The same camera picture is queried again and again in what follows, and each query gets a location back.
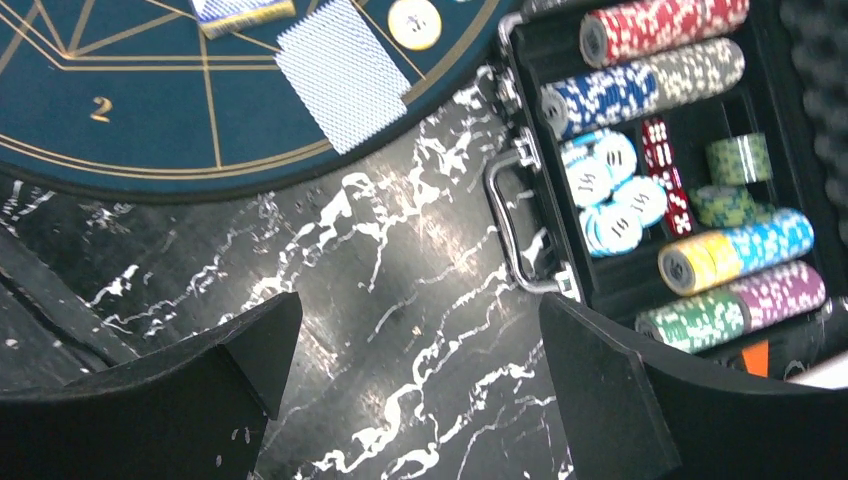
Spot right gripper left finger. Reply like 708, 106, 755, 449
1, 293, 303, 479

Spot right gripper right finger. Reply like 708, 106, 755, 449
539, 294, 847, 479

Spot dealt cards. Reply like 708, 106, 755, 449
275, 1, 410, 154

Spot playing card deck box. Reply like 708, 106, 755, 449
190, 0, 296, 39

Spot light blue chip row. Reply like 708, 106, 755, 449
657, 208, 815, 296

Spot purple chip row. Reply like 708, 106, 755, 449
634, 260, 826, 354

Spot loose light blue chips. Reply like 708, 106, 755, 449
560, 129, 669, 258

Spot black poker chip case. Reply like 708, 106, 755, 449
486, 1, 847, 379

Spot red dice row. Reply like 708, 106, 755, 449
642, 116, 694, 238

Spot green chip row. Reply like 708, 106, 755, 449
690, 133, 775, 228

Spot blue white chip row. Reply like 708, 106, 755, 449
540, 38, 746, 140

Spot round dark blue poker mat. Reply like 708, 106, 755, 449
1, 1, 518, 203

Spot red white chip row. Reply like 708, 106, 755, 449
579, 0, 750, 68

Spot chrome case handle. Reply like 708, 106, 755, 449
483, 129, 581, 299

